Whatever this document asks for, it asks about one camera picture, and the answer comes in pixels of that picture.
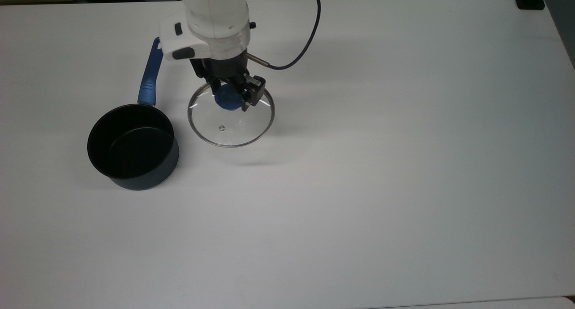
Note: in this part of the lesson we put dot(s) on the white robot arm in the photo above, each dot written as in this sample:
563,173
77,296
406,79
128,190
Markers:
215,12

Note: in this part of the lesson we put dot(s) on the glass lid with blue knob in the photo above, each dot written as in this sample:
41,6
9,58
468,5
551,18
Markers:
233,129

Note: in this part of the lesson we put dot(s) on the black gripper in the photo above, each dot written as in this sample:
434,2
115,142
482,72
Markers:
222,68

